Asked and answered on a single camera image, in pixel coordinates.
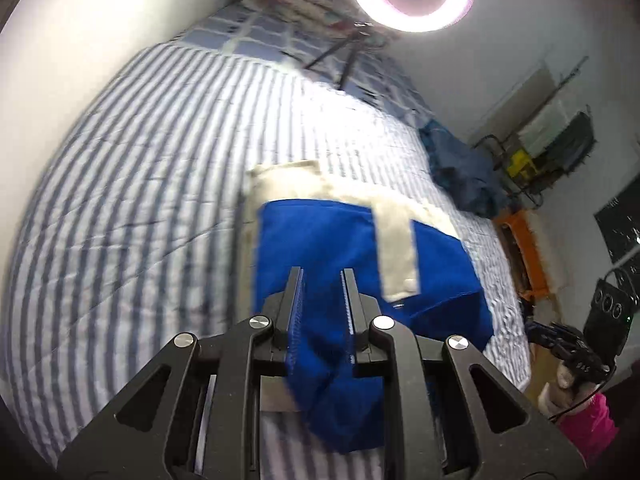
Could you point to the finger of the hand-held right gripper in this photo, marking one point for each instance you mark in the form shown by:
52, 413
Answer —
567, 332
547, 342

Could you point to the white striped towel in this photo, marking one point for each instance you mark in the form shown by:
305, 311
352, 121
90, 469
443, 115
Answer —
542, 125

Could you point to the black hanging coat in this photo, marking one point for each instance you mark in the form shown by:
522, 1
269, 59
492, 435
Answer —
575, 140

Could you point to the person's right forearm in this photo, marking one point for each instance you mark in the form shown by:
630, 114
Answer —
590, 425

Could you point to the beige and blue jacket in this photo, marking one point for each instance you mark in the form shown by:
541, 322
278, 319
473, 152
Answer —
320, 240

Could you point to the black clothes rack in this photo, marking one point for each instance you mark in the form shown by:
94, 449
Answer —
500, 147

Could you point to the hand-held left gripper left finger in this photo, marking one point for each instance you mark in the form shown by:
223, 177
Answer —
297, 310

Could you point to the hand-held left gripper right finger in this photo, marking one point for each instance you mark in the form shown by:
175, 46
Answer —
347, 310

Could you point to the yellow box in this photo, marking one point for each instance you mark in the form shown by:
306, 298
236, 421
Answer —
519, 165

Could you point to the blue checked bedsheet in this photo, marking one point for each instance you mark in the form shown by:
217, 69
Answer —
260, 30

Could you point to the blue striped quilt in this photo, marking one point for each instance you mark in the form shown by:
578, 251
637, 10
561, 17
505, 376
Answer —
150, 185

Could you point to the dark blue garment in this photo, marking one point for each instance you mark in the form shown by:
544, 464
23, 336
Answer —
460, 165

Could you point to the person's right hand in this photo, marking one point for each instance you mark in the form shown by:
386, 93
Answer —
567, 377

